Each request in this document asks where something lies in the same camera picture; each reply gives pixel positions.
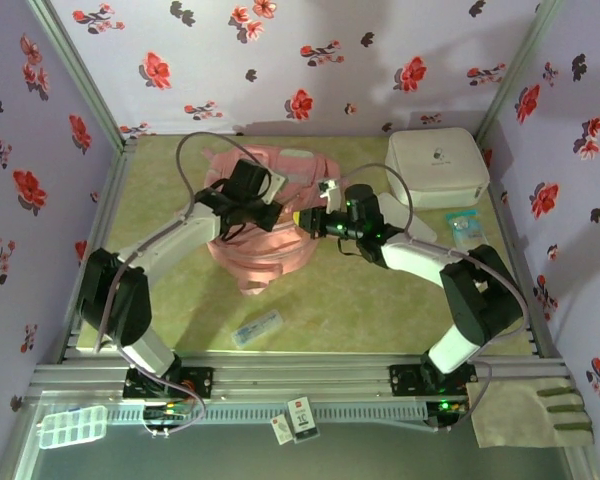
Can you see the pink student backpack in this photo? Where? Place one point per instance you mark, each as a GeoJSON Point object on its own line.
{"type": "Point", "coordinates": [260, 255]}

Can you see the clear plastic pencil case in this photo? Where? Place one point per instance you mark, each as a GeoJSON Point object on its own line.
{"type": "Point", "coordinates": [257, 328]}

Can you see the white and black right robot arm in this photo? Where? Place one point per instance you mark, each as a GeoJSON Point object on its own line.
{"type": "Point", "coordinates": [415, 260]}

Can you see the white zip case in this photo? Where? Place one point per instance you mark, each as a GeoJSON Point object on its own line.
{"type": "Point", "coordinates": [430, 165]}

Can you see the blue tissue packet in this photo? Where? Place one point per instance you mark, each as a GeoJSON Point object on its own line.
{"type": "Point", "coordinates": [465, 227]}

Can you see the black and white card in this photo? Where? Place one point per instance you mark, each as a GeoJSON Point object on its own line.
{"type": "Point", "coordinates": [302, 420]}

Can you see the small white tag card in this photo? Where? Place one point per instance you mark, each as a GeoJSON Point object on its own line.
{"type": "Point", "coordinates": [281, 430]}

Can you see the small circuit board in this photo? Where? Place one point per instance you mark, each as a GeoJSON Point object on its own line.
{"type": "Point", "coordinates": [447, 407]}
{"type": "Point", "coordinates": [165, 413]}

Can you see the beige glove green stripes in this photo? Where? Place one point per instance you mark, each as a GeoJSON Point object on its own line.
{"type": "Point", "coordinates": [520, 415]}

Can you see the clear plastic compartment box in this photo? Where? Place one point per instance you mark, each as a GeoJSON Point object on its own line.
{"type": "Point", "coordinates": [72, 426]}

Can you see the aluminium frame side rail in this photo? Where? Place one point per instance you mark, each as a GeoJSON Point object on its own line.
{"type": "Point", "coordinates": [125, 155]}
{"type": "Point", "coordinates": [514, 240]}

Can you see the aluminium frame cross rail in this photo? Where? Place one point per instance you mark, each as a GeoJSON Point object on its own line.
{"type": "Point", "coordinates": [305, 375]}

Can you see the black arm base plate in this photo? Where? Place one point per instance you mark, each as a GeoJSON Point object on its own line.
{"type": "Point", "coordinates": [202, 382]}
{"type": "Point", "coordinates": [402, 380]}

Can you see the aluminium frame post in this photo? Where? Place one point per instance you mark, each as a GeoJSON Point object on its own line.
{"type": "Point", "coordinates": [80, 75]}
{"type": "Point", "coordinates": [514, 75]}

